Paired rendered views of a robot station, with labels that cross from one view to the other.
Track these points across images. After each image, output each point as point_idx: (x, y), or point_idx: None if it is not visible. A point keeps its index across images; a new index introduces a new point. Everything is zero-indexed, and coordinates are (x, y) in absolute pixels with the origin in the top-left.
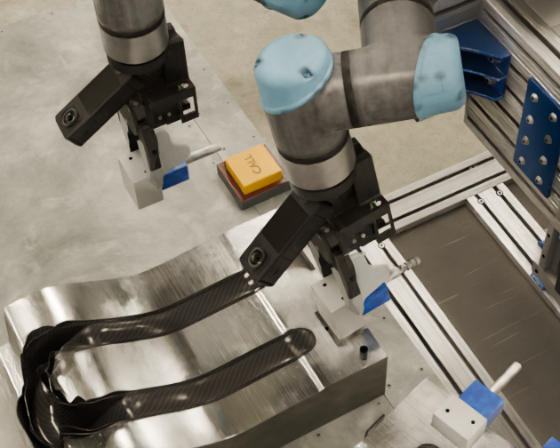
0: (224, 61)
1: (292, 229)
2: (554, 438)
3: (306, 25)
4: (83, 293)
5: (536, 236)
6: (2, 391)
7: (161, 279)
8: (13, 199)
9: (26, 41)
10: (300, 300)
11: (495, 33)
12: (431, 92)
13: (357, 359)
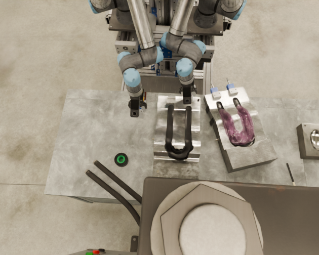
0: (53, 96)
1: (189, 91)
2: (227, 84)
3: (57, 75)
4: (158, 136)
5: (148, 69)
6: (163, 161)
7: (160, 123)
8: (112, 141)
9: (68, 120)
10: (180, 103)
11: None
12: (203, 50)
13: (198, 101)
